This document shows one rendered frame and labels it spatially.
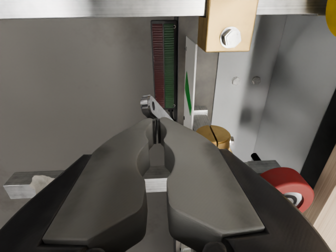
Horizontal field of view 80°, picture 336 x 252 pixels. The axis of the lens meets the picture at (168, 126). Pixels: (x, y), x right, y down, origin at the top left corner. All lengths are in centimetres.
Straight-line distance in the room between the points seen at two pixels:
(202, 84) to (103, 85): 83
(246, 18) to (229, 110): 34
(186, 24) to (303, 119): 29
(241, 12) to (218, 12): 2
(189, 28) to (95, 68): 83
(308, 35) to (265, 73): 12
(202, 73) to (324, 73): 20
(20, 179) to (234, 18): 37
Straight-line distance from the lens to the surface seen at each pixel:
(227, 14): 24
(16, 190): 40
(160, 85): 41
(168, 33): 39
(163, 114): 16
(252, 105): 57
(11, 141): 160
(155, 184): 33
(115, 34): 111
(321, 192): 40
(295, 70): 50
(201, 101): 43
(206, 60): 41
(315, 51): 46
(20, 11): 27
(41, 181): 36
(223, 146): 29
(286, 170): 34
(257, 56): 53
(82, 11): 25
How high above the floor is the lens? 109
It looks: 60 degrees down
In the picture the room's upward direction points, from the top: 174 degrees clockwise
